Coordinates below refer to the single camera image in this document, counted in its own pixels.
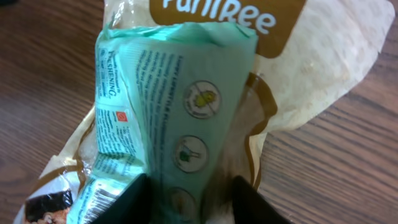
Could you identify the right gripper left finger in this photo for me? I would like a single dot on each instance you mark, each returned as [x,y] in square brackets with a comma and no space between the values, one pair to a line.
[134,206]

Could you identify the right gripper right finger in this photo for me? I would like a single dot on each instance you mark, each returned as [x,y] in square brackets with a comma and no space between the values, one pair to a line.
[250,208]

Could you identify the teal tissue packet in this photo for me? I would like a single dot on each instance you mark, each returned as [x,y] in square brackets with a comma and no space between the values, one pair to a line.
[165,99]

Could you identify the brown white snack bag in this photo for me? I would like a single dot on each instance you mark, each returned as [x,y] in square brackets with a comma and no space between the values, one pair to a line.
[308,55]

